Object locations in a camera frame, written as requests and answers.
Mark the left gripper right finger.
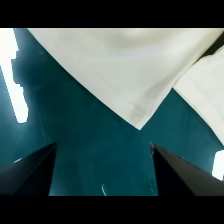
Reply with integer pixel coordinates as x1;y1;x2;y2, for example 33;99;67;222
150;143;224;197

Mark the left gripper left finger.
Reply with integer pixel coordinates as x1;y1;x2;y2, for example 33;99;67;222
0;142;58;197

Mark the cream T-shirt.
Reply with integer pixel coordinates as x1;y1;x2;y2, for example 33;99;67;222
27;28;224;146

